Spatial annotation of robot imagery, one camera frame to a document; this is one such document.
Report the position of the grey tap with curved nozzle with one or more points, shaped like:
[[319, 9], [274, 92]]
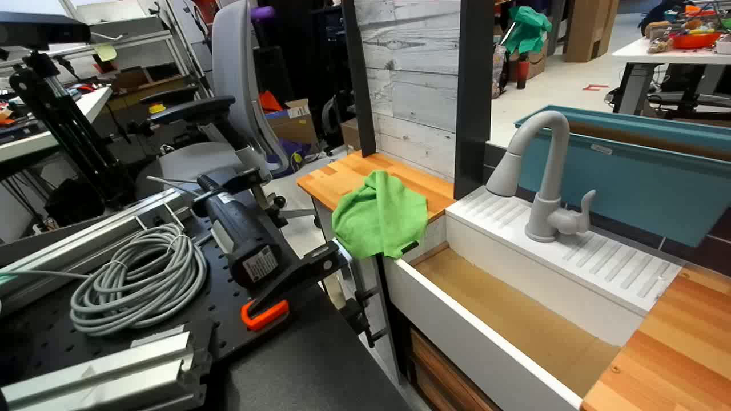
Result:
[[560, 151]]

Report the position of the orange object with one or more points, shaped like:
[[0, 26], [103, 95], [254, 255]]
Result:
[[271, 104]]

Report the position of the thin black metal post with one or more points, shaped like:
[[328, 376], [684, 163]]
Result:
[[356, 77]]

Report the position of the red bowl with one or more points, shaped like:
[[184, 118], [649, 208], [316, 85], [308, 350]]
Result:
[[692, 40]]

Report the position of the black tripod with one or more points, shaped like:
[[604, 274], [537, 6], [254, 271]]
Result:
[[69, 128]]

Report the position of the black stereo camera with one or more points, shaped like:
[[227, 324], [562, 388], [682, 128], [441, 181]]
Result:
[[38, 28]]

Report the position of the black box with label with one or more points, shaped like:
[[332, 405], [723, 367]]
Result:
[[243, 237]]

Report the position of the white table with black legs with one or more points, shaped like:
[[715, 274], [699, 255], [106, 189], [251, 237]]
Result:
[[647, 50]]

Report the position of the tall cardboard box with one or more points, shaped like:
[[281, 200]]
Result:
[[587, 31]]

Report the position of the long aluminium extrusion rail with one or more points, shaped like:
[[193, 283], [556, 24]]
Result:
[[91, 232]]

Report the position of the wide black metal post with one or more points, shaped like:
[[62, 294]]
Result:
[[474, 98]]

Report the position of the short aluminium extrusion block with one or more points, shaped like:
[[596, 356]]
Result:
[[98, 378]]

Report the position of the wooden butcher block countertop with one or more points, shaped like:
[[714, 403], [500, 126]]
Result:
[[676, 356]]

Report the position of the grey office chair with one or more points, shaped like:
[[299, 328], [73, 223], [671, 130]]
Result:
[[237, 70]]

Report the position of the purple object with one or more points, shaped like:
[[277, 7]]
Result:
[[264, 12]]

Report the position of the small cardboard box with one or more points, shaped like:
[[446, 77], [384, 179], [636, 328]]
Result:
[[293, 126]]

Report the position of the white sink with drainboard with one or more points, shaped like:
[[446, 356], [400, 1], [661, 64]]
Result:
[[487, 344]]

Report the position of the wooden cabinet front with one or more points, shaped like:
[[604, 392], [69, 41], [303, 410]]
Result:
[[441, 379]]

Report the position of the white desk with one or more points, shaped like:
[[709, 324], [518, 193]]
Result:
[[24, 145]]

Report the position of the green cloth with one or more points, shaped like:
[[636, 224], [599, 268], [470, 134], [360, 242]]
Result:
[[379, 218]]

